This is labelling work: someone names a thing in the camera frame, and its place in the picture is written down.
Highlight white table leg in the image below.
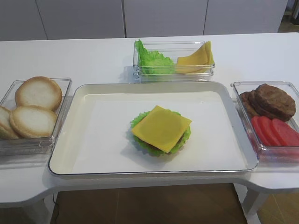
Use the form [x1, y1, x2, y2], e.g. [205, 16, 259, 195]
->
[234, 183, 270, 224]

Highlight green lettuce in container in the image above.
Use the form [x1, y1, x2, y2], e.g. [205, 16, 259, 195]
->
[135, 40, 175, 75]

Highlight front red tomato slice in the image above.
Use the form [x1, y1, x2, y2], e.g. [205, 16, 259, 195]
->
[271, 119, 299, 146]

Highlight red tomato slice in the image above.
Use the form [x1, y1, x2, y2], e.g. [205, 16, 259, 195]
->
[251, 116, 270, 146]
[271, 119, 299, 146]
[258, 116, 281, 146]

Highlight brown meat patty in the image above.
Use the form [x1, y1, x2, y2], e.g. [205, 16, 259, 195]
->
[239, 91, 259, 118]
[248, 84, 297, 122]

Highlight clear lettuce and cheese container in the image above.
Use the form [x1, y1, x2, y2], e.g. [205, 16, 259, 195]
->
[133, 41, 215, 83]

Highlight bun half at left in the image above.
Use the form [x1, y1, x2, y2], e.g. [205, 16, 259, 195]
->
[0, 106, 20, 140]

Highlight clear patty and tomato container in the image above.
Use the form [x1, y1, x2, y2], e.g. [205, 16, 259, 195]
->
[231, 81, 299, 162]

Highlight bun half at back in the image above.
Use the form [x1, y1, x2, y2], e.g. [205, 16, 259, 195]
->
[15, 76, 62, 111]

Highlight yellow cheese slices in container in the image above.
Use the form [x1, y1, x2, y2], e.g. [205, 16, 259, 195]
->
[175, 41, 214, 73]

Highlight sesame top bun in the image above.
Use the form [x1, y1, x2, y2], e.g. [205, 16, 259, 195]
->
[9, 105, 57, 138]

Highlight rear red tomato slice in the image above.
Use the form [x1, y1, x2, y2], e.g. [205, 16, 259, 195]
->
[251, 116, 270, 146]

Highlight white serving tray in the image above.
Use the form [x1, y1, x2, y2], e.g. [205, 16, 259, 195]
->
[49, 82, 258, 176]

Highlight middle red tomato slice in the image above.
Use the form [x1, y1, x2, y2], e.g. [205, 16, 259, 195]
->
[258, 116, 281, 146]

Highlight lower brown meat patty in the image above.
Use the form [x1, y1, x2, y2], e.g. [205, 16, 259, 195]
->
[239, 91, 259, 118]

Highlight top brown meat patty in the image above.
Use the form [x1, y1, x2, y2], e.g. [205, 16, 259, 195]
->
[248, 84, 297, 122]

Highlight yellow cheese slice on burger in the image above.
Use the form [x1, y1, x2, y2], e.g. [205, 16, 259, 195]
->
[131, 105, 192, 153]

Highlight clear bun container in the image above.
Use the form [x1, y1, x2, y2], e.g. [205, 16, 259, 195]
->
[0, 78, 72, 156]

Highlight bun half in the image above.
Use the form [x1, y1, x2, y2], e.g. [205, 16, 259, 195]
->
[15, 76, 62, 111]
[0, 106, 20, 140]

